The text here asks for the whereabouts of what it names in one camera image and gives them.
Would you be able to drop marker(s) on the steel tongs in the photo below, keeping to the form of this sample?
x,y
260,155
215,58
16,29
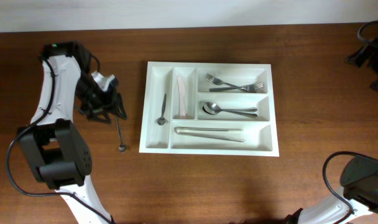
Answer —
x,y
208,133

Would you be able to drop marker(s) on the small steel teaspoon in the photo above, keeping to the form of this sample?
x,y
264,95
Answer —
x,y
122,146
162,120

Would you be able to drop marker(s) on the white cutlery tray organizer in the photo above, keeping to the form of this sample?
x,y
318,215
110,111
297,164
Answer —
x,y
260,133

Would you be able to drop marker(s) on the pink plastic knife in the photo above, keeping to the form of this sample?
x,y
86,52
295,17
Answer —
x,y
182,94

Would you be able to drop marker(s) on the steel fork angled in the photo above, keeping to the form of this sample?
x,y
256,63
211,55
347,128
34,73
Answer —
x,y
217,81

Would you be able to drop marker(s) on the steel fork straight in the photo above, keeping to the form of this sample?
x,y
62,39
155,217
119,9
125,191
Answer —
x,y
247,88

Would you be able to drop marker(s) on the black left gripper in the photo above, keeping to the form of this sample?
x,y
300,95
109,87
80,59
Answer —
x,y
112,103

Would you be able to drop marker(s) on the steel tablespoon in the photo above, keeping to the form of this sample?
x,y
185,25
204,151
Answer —
x,y
249,115
215,111

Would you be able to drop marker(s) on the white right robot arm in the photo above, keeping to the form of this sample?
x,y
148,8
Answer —
x,y
358,192

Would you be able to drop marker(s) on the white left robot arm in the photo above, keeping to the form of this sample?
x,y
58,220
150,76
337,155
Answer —
x,y
54,149

